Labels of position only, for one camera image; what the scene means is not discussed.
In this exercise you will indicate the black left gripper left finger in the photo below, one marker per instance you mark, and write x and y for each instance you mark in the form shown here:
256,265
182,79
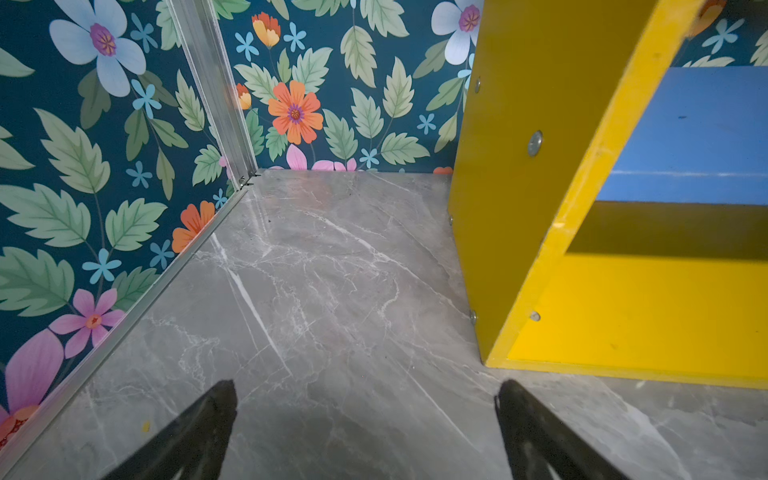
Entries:
192,446

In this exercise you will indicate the yellow wooden shelf unit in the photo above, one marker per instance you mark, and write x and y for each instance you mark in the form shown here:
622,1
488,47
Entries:
559,280

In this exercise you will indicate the aluminium frame rails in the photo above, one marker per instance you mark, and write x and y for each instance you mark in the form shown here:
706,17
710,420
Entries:
116,162

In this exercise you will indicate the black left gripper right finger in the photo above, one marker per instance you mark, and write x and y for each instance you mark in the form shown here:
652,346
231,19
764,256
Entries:
539,445

